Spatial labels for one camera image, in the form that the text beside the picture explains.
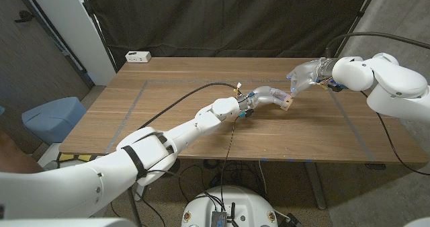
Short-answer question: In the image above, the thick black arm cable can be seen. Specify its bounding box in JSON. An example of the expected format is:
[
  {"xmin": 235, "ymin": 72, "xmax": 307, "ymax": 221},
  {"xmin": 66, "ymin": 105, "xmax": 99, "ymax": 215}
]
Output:
[
  {"xmin": 324, "ymin": 32, "xmax": 430, "ymax": 58},
  {"xmin": 137, "ymin": 82, "xmax": 240, "ymax": 130}
]

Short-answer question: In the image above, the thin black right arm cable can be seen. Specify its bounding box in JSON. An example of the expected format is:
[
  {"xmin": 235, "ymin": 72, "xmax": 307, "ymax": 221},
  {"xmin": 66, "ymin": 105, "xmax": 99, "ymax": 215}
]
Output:
[{"xmin": 361, "ymin": 91, "xmax": 430, "ymax": 177}]

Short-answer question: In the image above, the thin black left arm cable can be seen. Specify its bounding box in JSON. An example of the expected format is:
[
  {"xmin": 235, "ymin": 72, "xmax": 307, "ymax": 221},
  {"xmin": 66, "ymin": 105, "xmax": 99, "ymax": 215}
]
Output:
[{"xmin": 144, "ymin": 116, "xmax": 240, "ymax": 212}]

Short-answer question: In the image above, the blue padded stool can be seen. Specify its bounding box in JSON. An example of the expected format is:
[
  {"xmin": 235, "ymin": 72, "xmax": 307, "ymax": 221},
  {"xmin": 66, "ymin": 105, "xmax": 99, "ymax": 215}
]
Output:
[{"xmin": 21, "ymin": 96, "xmax": 87, "ymax": 146}]

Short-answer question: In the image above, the small wooden block with holes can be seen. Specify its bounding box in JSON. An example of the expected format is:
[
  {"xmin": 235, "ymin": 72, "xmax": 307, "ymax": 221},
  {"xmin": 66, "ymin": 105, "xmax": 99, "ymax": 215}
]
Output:
[{"xmin": 280, "ymin": 97, "xmax": 294, "ymax": 111}]

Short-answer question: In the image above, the black backdrop stand pole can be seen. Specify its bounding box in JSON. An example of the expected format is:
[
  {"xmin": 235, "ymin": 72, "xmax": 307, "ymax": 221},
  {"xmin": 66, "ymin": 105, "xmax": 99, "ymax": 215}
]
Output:
[
  {"xmin": 334, "ymin": 0, "xmax": 382, "ymax": 58},
  {"xmin": 79, "ymin": 0, "xmax": 118, "ymax": 73}
]

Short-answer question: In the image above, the grey electronics module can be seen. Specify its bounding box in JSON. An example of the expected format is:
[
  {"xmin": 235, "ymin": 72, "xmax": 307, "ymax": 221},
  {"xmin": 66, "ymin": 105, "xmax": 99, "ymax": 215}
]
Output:
[{"xmin": 210, "ymin": 210, "xmax": 228, "ymax": 227}]

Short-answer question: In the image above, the grey table leg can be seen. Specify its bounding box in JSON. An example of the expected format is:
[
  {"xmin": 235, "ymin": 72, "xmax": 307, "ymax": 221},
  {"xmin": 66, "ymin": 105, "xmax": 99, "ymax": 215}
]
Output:
[{"xmin": 304, "ymin": 162, "xmax": 327, "ymax": 210}]

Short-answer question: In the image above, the black curtain backdrop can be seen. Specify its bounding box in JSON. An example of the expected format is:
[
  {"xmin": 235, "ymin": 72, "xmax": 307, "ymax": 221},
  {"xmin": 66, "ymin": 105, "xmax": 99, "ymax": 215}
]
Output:
[{"xmin": 82, "ymin": 0, "xmax": 374, "ymax": 70}]

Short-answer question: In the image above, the black door handle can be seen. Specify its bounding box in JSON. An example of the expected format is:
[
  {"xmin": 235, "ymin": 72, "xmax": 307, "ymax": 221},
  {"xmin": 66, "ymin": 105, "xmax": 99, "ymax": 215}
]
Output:
[{"xmin": 13, "ymin": 9, "xmax": 34, "ymax": 23}]

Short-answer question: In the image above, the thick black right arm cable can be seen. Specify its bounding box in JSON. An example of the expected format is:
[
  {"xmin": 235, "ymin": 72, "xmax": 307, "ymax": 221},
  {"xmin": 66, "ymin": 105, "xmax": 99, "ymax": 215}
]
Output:
[{"xmin": 324, "ymin": 32, "xmax": 430, "ymax": 58}]

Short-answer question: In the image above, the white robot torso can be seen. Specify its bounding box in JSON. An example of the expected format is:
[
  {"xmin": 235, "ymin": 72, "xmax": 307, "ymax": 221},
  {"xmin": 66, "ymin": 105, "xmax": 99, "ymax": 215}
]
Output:
[{"xmin": 181, "ymin": 185, "xmax": 279, "ymax": 227}]

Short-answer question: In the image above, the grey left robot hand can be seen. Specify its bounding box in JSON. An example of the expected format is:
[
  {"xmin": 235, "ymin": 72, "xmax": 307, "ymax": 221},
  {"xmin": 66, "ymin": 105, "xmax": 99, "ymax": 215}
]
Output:
[{"xmin": 236, "ymin": 85, "xmax": 290, "ymax": 118}]

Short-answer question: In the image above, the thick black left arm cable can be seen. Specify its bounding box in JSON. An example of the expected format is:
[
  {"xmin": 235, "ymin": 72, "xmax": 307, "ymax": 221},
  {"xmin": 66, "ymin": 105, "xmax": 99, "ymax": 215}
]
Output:
[{"xmin": 137, "ymin": 82, "xmax": 240, "ymax": 130}]

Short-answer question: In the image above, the white power strip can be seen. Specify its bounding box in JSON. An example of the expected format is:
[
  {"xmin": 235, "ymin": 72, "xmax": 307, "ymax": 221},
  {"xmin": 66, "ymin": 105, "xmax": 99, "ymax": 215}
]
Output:
[{"xmin": 124, "ymin": 50, "xmax": 152, "ymax": 64}]

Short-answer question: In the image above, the white floor cable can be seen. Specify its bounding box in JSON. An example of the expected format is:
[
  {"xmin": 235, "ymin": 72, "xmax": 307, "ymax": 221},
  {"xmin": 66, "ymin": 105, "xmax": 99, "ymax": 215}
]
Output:
[{"xmin": 257, "ymin": 160, "xmax": 268, "ymax": 197}]

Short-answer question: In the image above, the person's bare leg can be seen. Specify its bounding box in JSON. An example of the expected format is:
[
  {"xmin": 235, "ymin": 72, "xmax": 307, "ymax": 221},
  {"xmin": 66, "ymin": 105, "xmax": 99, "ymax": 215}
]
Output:
[{"xmin": 0, "ymin": 132, "xmax": 44, "ymax": 174}]

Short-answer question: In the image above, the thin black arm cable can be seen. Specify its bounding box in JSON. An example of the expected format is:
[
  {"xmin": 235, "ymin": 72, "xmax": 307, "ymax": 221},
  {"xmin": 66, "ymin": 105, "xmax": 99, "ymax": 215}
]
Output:
[
  {"xmin": 144, "ymin": 116, "xmax": 240, "ymax": 212},
  {"xmin": 361, "ymin": 91, "xmax": 430, "ymax": 177}
]

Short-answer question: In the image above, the black floor cable tangle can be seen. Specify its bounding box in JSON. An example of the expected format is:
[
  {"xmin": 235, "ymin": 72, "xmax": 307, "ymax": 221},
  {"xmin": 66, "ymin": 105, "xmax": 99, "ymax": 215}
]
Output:
[{"xmin": 177, "ymin": 158, "xmax": 269, "ymax": 204}]

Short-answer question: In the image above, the white cabinet panel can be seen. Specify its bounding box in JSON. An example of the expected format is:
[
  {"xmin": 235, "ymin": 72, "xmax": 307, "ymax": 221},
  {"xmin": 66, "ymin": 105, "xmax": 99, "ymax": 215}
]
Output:
[{"xmin": 25, "ymin": 0, "xmax": 117, "ymax": 86}]

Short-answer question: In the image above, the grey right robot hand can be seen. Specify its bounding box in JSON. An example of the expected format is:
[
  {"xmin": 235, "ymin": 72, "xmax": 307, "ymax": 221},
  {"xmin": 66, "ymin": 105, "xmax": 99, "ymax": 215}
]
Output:
[{"xmin": 286, "ymin": 58, "xmax": 337, "ymax": 97}]

